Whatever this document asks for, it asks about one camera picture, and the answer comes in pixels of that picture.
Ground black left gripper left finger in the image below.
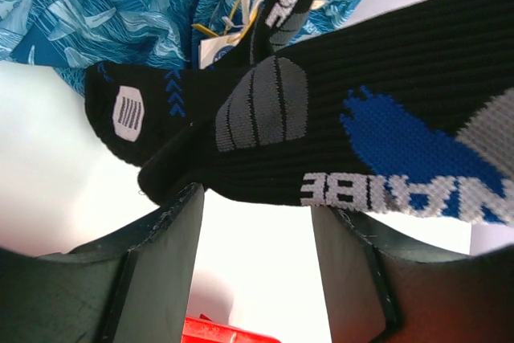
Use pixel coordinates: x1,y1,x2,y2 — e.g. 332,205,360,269
1,184,204,342

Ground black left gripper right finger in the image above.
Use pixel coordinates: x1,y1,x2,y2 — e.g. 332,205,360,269
312,207,513,342

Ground black blue sunrise sock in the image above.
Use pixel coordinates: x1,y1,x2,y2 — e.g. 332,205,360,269
84,0,313,166

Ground red plastic tray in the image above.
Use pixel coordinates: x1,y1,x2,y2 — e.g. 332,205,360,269
181,316,279,343

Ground blue shark-print shorts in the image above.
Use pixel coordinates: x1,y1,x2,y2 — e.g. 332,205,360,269
1,0,361,92

